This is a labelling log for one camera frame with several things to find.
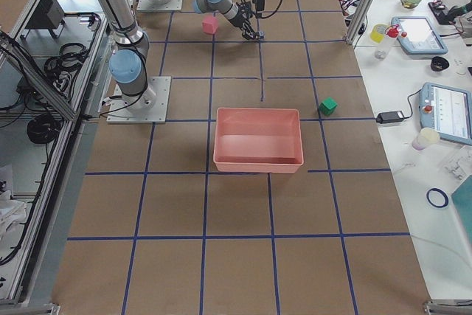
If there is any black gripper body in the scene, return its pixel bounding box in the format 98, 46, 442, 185
232, 1, 252, 30

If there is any pink cube centre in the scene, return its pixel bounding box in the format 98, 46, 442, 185
201, 15, 219, 35

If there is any pink plastic tray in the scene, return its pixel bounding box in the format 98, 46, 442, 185
213, 108, 304, 173

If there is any green cube near gripper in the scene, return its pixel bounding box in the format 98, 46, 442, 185
318, 97, 338, 117

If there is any teach pendant far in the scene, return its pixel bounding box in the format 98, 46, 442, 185
391, 16, 448, 56

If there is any teach pendant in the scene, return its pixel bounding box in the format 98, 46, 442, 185
391, 16, 448, 56
419, 83, 471, 145

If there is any black power adapter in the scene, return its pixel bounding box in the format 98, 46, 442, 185
375, 111, 406, 124

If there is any teach pendant near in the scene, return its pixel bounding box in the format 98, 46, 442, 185
419, 83, 471, 145

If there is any aluminium frame post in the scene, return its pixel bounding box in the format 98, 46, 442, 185
344, 0, 392, 46

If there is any blue tape ring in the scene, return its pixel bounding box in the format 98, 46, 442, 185
426, 187, 450, 210

